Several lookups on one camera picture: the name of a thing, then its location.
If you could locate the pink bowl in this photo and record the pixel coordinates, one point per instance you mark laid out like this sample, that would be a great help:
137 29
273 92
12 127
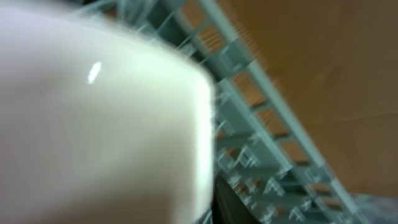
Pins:
99 124

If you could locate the grey dishwasher rack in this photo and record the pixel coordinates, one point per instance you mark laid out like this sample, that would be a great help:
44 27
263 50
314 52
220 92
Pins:
268 170

